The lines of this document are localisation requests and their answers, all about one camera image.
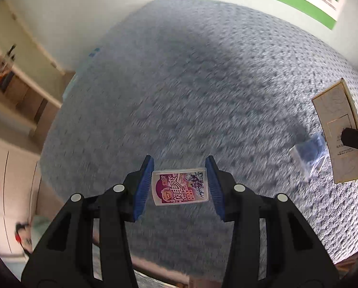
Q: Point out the beige cardboard box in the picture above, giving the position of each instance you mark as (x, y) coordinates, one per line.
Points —
(336, 120)

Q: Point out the teal printed bed sheet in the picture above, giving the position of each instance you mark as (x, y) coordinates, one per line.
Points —
(16, 265)

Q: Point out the small blue plastic bag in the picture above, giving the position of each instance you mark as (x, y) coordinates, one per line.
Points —
(309, 153)

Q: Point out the white wardrobe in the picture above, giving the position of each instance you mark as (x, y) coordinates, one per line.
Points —
(13, 171)

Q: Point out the blue fluffy blanket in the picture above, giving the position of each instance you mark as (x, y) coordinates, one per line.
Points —
(212, 81)

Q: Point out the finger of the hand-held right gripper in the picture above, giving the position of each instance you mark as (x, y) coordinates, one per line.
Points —
(357, 139)

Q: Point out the wooden shelf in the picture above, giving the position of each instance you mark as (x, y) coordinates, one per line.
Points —
(19, 75)

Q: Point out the wooden bed frame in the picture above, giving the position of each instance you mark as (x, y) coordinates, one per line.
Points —
(158, 273)

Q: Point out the pink printed packet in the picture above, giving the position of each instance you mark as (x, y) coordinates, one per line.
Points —
(180, 187)

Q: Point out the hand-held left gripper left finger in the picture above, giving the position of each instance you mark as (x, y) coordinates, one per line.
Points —
(144, 186)

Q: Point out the black mouse plush toy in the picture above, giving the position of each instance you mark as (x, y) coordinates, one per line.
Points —
(24, 237)

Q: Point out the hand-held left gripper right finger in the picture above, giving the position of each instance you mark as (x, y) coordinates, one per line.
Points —
(213, 186)

